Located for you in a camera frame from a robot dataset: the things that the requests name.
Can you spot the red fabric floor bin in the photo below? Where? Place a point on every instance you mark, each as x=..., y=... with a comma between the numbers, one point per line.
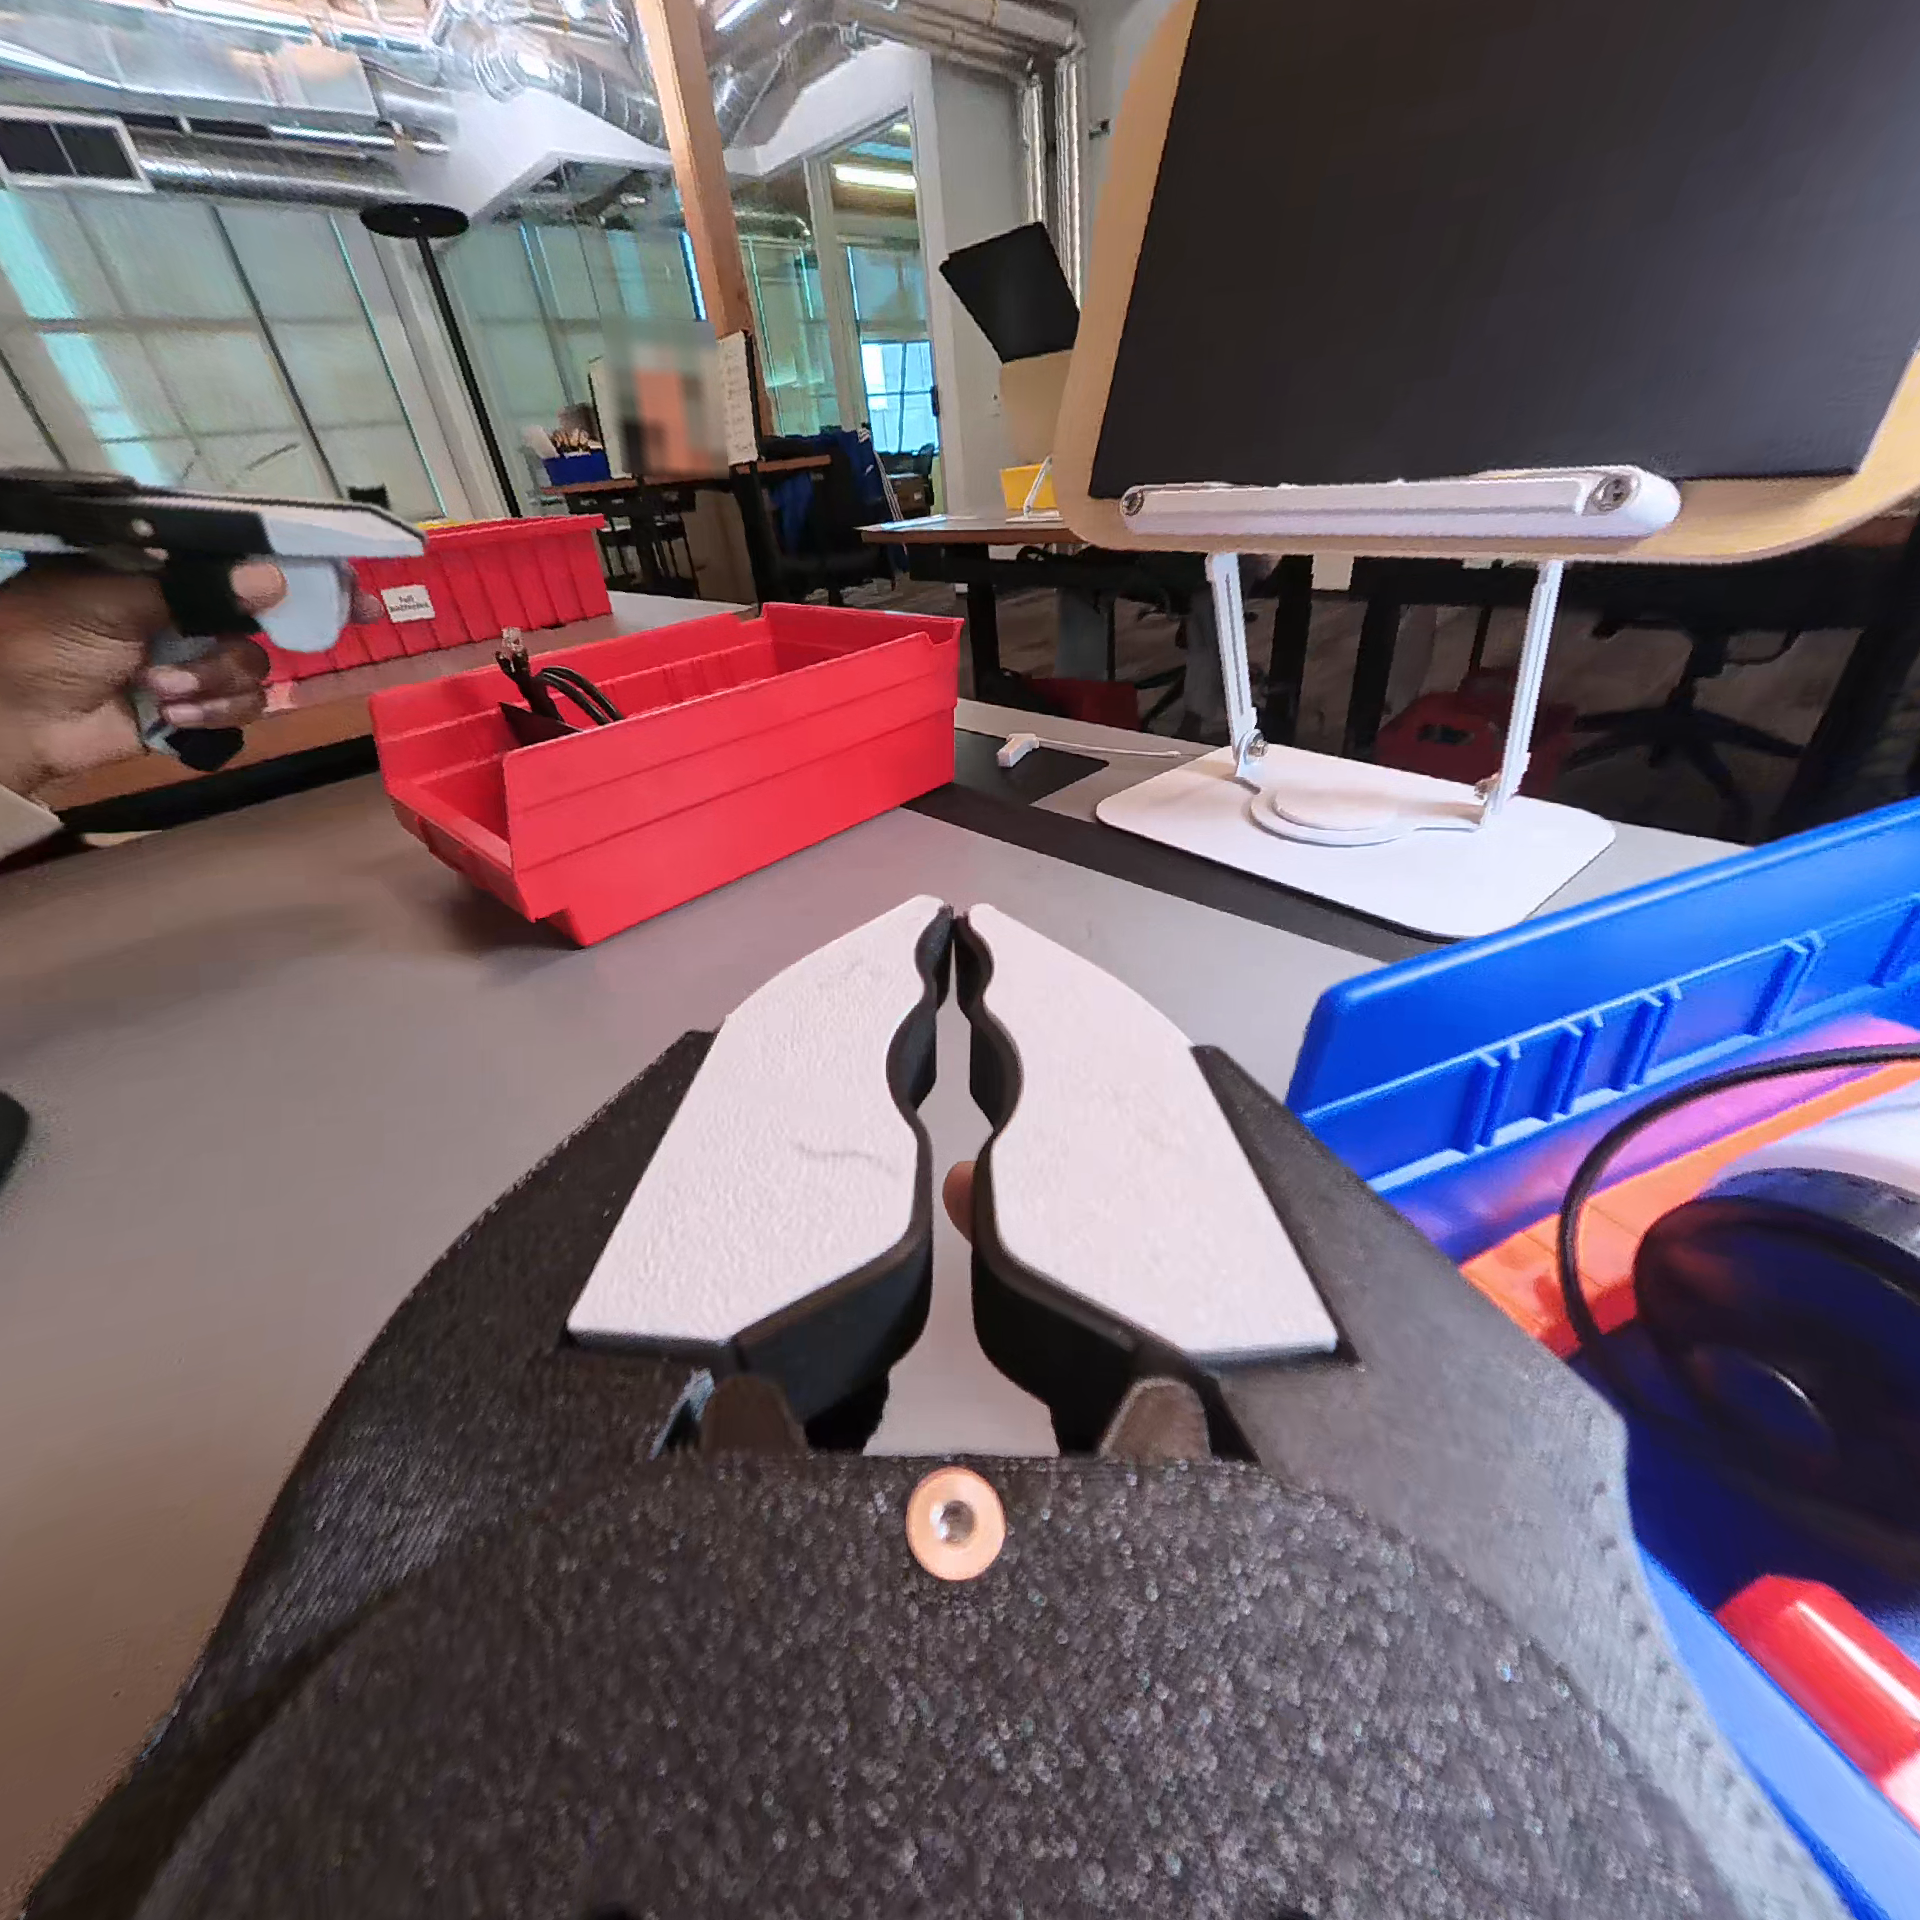
x=1082, y=702

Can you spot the small white plastic clip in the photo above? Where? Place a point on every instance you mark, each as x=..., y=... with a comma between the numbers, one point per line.
x=1019, y=746

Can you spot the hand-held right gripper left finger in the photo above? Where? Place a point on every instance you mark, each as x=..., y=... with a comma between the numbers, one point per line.
x=765, y=1185

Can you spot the black panel with wooden frame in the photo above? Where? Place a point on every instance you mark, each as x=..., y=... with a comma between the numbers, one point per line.
x=1019, y=299
x=1500, y=241

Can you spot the silver air duct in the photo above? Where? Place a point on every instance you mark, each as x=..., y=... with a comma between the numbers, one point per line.
x=629, y=68

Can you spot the grey desk with wooden edge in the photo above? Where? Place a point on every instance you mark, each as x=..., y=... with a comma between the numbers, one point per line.
x=300, y=720

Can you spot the black chair armrest pad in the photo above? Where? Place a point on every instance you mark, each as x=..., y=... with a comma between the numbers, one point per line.
x=8, y=1140

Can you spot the black office chair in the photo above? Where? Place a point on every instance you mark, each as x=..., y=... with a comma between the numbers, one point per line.
x=826, y=509

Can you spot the yellow plastic bin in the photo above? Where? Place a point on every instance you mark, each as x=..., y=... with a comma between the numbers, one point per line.
x=1028, y=488

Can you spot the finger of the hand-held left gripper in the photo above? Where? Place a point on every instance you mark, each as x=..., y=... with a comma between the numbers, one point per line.
x=330, y=528

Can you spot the person's left forearm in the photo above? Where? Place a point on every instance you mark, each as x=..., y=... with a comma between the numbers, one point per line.
x=22, y=826

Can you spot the red plastic bin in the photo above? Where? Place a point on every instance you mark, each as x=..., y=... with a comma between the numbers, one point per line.
x=720, y=780
x=480, y=586

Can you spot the red plastic crate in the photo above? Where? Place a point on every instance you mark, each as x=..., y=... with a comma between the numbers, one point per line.
x=1470, y=734

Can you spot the black ceiling vent box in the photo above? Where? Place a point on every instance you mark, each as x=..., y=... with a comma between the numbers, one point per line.
x=68, y=148

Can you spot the black floor lamp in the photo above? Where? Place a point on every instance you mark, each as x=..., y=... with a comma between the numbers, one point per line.
x=451, y=344

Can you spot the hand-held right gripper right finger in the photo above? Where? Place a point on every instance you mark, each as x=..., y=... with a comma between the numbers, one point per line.
x=1140, y=1200

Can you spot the wooden desk with black legs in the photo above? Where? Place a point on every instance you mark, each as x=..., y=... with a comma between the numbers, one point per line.
x=960, y=533

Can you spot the blue plastic bin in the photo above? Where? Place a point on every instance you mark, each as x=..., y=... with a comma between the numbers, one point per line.
x=1500, y=1035

